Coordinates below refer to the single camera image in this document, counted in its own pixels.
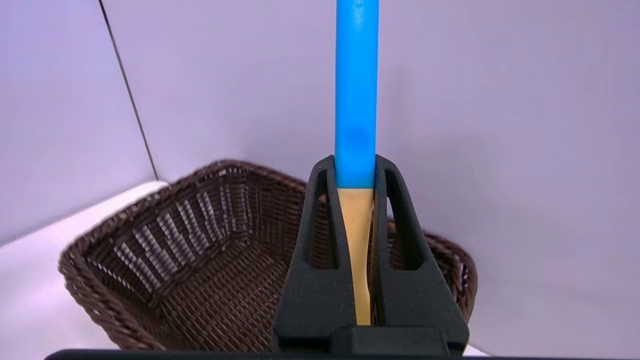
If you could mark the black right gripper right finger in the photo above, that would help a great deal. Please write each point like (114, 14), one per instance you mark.
(420, 300)

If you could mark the dark brown wicker basket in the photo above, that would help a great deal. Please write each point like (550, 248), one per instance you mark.
(200, 260)

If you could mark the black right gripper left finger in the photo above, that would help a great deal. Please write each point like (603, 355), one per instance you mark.
(310, 300)

